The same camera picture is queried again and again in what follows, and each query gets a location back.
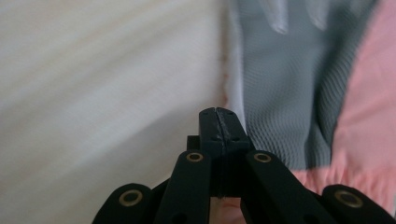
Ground pink padded ski glove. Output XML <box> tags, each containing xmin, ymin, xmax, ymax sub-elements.
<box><xmin>210</xmin><ymin>0</ymin><xmax>396</xmax><ymax>224</ymax></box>

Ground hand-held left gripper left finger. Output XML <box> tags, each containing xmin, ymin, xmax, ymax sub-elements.
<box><xmin>186</xmin><ymin>106</ymin><xmax>225</xmax><ymax>199</ymax></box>

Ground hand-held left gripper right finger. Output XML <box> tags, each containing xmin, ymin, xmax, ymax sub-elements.
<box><xmin>216</xmin><ymin>106</ymin><xmax>255</xmax><ymax>199</ymax></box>

